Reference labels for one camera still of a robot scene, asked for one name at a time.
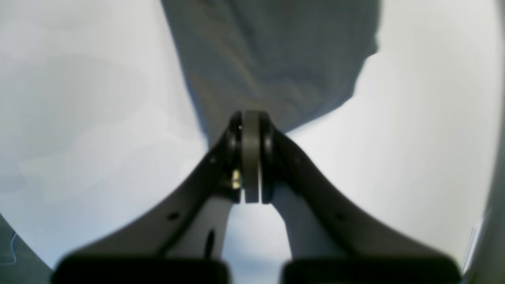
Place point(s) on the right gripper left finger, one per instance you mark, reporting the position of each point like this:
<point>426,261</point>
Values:
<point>180,240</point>

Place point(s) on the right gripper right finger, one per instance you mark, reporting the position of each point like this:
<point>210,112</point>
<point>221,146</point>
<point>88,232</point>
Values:
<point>332,240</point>

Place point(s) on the grey T-shirt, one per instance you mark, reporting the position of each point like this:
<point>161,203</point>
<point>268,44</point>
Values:
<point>297,60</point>

